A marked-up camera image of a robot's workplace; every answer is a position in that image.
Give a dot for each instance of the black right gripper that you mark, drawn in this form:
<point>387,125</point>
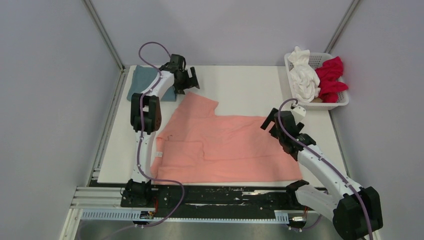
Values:
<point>269,118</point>

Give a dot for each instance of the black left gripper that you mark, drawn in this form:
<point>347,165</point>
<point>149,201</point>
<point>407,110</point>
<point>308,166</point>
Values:
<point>192,82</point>

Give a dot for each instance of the pink t shirt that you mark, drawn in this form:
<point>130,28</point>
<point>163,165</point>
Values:
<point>197,146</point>

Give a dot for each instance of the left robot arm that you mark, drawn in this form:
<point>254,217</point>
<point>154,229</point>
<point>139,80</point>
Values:
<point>146,120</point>

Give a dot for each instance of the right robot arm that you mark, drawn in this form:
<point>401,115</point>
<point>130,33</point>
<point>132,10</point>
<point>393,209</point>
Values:
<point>355,211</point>

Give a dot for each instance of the crumpled white t shirt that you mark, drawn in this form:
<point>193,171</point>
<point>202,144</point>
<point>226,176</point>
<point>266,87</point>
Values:
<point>305,81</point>

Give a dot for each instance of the folded blue-grey t shirt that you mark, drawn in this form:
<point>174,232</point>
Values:
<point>142,77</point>

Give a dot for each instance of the crumpled red t shirt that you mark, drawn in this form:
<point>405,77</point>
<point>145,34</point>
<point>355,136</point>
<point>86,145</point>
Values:
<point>329,74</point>

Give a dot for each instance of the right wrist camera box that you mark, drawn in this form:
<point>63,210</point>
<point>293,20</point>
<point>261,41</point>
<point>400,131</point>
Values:
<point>298,113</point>

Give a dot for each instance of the left aluminium frame post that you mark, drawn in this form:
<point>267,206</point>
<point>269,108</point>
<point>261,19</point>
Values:
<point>90,7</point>

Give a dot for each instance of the aluminium frame post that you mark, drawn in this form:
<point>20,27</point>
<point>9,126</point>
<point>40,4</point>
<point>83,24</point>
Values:
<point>90,7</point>
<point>352,8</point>

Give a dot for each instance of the right aluminium frame post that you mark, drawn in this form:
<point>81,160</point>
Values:
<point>352,8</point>

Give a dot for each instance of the aluminium front rail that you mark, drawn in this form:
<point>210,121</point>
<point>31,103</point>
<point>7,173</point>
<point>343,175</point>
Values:
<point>102,197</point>

